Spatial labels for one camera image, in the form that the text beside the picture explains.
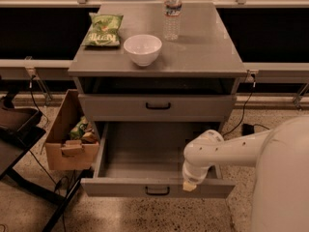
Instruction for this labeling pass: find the clear plastic water bottle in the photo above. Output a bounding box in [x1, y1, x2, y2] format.
[163, 0, 183, 41]

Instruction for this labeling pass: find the green chip bag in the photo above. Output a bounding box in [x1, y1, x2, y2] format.
[82, 13, 124, 46]

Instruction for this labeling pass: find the grey top drawer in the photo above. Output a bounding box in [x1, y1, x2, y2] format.
[78, 94, 236, 122]

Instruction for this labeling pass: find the black floor cable right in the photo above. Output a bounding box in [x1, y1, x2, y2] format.
[221, 77, 271, 138]

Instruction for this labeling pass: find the grey drawer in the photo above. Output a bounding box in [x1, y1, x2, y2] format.
[78, 94, 236, 122]
[81, 122, 235, 198]

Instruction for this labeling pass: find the black cable left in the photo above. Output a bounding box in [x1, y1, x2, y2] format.
[28, 74, 70, 232]

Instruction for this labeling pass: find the cardboard box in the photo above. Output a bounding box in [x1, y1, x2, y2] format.
[45, 90, 98, 170]

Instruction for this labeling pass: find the metal railing frame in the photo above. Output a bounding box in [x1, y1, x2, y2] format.
[0, 0, 309, 109]

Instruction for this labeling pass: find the black power adapter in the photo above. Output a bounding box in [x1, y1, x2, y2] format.
[241, 124, 254, 135]

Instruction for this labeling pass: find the white ceramic bowl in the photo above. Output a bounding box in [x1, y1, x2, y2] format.
[124, 35, 162, 67]

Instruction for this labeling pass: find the grey drawer cabinet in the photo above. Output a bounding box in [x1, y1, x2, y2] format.
[69, 2, 246, 134]

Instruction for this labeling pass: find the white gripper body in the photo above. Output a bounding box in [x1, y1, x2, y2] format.
[183, 161, 210, 185]

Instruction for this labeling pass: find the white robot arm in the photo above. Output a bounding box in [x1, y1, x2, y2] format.
[183, 115, 309, 232]

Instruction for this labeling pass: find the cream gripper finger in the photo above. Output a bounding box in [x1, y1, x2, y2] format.
[183, 181, 197, 191]

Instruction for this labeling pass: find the green snack bag in box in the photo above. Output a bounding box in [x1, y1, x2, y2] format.
[69, 116, 88, 140]

